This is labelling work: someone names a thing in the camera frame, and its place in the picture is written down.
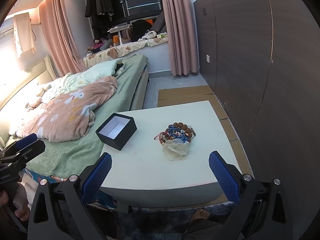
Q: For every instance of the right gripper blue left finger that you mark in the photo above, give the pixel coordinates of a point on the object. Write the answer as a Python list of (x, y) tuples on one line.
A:
[(93, 176)]

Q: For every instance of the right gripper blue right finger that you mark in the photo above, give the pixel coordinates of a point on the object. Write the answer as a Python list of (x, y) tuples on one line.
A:
[(227, 176)]

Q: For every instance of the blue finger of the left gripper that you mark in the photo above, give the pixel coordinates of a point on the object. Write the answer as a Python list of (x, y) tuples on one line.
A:
[(19, 152), (23, 141)]

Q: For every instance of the black jewelry box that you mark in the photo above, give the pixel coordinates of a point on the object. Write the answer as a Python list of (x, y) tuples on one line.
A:
[(116, 130)]

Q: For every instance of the person's left hand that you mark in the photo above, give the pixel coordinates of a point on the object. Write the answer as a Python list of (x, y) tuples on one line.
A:
[(20, 202)]

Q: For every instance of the pink duck blanket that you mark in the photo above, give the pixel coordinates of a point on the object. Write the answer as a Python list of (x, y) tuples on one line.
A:
[(69, 116)]

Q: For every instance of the person's bare foot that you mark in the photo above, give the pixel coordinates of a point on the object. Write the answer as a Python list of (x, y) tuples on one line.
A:
[(200, 215)]

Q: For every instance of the flattened cardboard sheet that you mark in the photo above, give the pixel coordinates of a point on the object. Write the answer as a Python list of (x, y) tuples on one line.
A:
[(199, 108)]

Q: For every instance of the light green pillow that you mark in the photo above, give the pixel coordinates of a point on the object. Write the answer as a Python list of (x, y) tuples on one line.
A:
[(100, 70)]

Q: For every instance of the pink curtain left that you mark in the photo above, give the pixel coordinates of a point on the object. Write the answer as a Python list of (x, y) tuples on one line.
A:
[(59, 38)]

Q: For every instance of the pink curtain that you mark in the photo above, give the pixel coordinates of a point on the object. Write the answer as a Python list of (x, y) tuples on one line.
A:
[(59, 38), (181, 36)]

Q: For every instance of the window seat patterned cushion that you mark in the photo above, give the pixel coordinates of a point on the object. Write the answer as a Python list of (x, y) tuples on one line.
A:
[(121, 51)]

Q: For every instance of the hanging dark clothes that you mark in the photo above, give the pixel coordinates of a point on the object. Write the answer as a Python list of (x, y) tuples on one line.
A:
[(104, 14)]

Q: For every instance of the pink curtain right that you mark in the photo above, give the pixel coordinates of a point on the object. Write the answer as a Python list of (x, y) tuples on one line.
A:
[(181, 36)]

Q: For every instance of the white wall socket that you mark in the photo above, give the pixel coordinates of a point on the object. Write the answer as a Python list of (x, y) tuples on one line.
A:
[(208, 58)]

